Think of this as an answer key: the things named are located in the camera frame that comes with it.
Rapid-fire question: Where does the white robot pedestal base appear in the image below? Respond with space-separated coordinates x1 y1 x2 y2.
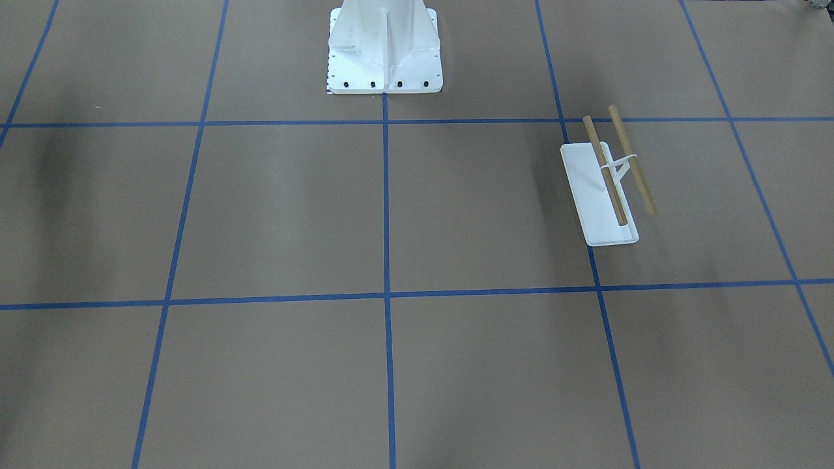
326 1 444 94

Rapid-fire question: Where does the white rack upright bracket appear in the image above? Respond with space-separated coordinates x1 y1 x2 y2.
601 154 637 184

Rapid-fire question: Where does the white towel rack base tray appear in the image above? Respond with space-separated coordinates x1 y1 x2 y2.
560 142 639 247

